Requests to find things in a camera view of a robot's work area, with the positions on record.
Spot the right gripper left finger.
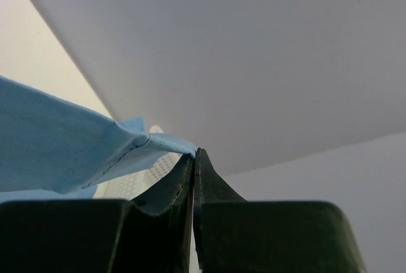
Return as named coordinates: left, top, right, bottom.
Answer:
left=1, top=156, right=194, bottom=272

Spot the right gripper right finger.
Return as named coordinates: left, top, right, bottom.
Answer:
left=193, top=149, right=366, bottom=272

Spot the light blue long sleeve shirt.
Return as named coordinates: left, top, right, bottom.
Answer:
left=1, top=77, right=197, bottom=202

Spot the white plastic basket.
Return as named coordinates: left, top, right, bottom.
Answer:
left=92, top=117, right=181, bottom=200

